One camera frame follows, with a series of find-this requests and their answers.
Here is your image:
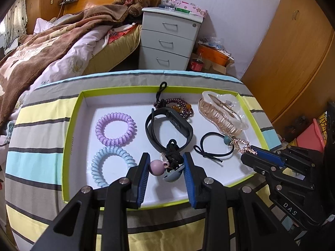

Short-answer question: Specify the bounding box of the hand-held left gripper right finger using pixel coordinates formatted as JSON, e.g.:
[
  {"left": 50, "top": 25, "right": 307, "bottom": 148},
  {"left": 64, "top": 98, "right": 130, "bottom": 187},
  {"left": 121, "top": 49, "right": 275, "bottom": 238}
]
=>
[{"left": 182, "top": 152, "right": 301, "bottom": 251}]

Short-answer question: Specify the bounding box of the red white printed cloth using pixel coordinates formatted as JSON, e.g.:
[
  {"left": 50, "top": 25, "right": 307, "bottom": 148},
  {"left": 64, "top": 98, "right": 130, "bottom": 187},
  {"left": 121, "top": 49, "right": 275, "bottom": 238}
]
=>
[{"left": 107, "top": 25, "right": 137, "bottom": 44}]

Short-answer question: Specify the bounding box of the pink floral box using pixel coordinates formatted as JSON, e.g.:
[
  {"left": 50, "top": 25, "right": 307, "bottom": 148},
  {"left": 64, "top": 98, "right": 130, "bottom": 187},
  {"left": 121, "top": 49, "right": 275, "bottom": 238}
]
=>
[{"left": 190, "top": 3, "right": 208, "bottom": 19}]

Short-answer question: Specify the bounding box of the translucent beige hair claw clip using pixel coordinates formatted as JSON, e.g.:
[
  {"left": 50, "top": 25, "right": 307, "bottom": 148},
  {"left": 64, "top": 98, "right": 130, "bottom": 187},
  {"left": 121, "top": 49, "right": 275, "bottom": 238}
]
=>
[{"left": 198, "top": 91, "right": 249, "bottom": 134}]

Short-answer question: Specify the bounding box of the wooden wardrobe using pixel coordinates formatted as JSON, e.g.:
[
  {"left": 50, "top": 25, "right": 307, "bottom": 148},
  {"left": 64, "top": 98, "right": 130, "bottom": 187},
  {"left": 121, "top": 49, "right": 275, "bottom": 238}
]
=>
[{"left": 241, "top": 0, "right": 335, "bottom": 136}]

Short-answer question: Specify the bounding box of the dark bead bracelet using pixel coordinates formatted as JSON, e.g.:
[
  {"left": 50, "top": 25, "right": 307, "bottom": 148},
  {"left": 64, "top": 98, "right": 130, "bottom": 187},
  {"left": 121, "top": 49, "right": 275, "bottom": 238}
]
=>
[{"left": 153, "top": 82, "right": 195, "bottom": 118}]

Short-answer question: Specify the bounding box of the cardboard box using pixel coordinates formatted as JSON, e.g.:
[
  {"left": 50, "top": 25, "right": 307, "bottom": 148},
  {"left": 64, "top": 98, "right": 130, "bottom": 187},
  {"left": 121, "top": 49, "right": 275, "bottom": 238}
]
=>
[{"left": 204, "top": 58, "right": 234, "bottom": 74}]

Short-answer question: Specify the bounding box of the black knotted hair tie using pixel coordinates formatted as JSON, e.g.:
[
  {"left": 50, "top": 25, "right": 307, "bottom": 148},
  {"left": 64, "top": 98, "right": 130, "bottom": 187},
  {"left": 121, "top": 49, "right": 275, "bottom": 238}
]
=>
[{"left": 149, "top": 139, "right": 185, "bottom": 183}]

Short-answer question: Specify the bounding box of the light blue spiral hair tie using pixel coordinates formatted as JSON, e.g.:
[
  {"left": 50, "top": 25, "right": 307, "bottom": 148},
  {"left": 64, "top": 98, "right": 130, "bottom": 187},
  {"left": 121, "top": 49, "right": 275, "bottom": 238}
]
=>
[{"left": 91, "top": 146, "right": 138, "bottom": 188}]

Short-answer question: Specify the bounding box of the black wristband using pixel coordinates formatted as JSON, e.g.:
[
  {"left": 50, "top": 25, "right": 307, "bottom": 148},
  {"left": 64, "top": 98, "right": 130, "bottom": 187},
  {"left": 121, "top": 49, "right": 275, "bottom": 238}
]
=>
[{"left": 145, "top": 107, "right": 195, "bottom": 153}]

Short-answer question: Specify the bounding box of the orange basin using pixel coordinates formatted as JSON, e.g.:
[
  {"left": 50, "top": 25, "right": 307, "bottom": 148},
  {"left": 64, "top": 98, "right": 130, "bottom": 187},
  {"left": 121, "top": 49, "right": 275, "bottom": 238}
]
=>
[{"left": 196, "top": 43, "right": 231, "bottom": 67}]

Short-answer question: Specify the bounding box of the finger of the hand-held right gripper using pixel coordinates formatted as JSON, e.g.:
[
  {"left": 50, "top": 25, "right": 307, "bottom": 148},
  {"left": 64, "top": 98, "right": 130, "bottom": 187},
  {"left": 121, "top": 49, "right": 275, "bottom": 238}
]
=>
[
  {"left": 255, "top": 149, "right": 285, "bottom": 167},
  {"left": 241, "top": 154, "right": 278, "bottom": 175}
]

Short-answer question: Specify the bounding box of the yellow printed bag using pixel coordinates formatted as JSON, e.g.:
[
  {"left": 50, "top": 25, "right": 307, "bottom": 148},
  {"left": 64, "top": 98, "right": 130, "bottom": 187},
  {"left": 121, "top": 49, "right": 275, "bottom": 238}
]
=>
[{"left": 317, "top": 112, "right": 327, "bottom": 136}]

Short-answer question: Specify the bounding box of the red soda bottle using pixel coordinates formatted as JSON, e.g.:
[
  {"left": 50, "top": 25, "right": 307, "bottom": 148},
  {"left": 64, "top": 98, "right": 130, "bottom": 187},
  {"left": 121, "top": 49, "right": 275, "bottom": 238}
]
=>
[{"left": 189, "top": 54, "right": 205, "bottom": 71}]

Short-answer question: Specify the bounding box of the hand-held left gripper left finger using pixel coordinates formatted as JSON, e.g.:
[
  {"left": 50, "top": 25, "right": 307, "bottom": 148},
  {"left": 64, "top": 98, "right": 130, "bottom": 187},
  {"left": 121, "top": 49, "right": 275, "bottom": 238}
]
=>
[{"left": 30, "top": 152, "right": 150, "bottom": 251}]

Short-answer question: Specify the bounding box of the purple spiral hair tie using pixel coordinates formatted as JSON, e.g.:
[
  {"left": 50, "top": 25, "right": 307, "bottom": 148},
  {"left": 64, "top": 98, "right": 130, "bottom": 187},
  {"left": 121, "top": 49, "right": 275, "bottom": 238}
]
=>
[{"left": 95, "top": 112, "right": 137, "bottom": 147}]

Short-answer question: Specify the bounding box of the grey drawer nightstand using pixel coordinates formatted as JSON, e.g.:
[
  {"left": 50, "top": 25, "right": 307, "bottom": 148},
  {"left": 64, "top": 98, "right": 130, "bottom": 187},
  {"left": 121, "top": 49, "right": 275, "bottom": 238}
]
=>
[{"left": 138, "top": 6, "right": 204, "bottom": 71}]

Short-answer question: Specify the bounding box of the gold mattress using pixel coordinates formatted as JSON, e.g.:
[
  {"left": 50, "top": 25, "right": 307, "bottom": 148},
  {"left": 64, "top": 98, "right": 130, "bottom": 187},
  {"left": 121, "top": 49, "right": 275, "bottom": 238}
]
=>
[{"left": 86, "top": 23, "right": 143, "bottom": 75}]

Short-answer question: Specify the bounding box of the pink plastic bucket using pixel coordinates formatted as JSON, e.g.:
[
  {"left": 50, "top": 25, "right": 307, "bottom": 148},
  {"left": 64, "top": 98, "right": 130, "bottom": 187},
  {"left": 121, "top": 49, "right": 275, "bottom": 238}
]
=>
[{"left": 296, "top": 119, "right": 327, "bottom": 152}]

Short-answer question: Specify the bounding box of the small toiletries cluster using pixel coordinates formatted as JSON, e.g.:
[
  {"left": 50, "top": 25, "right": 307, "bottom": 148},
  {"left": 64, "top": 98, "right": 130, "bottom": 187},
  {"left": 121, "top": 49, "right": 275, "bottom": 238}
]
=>
[{"left": 158, "top": 0, "right": 191, "bottom": 12}]

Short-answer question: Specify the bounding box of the brown plush blanket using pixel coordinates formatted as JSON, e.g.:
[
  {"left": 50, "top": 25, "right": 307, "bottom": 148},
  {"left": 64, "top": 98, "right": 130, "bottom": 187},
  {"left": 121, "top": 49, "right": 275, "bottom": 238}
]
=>
[{"left": 0, "top": 4, "right": 129, "bottom": 126}]

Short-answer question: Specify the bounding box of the black elastic glitter charm hair tie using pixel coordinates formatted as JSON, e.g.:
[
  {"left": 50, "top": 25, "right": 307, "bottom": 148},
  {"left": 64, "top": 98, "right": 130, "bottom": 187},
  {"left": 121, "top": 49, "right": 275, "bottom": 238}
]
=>
[{"left": 194, "top": 132, "right": 259, "bottom": 162}]

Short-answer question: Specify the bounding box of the green cardboard box tray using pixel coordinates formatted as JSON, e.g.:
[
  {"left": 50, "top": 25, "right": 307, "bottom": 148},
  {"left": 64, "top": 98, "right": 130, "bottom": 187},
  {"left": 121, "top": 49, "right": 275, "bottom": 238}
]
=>
[{"left": 62, "top": 85, "right": 271, "bottom": 210}]

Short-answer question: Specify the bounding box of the patterned curtain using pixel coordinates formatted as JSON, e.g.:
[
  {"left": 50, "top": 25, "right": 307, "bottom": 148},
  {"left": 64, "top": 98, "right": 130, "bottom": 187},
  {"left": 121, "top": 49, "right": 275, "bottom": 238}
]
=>
[{"left": 4, "top": 0, "right": 28, "bottom": 47}]

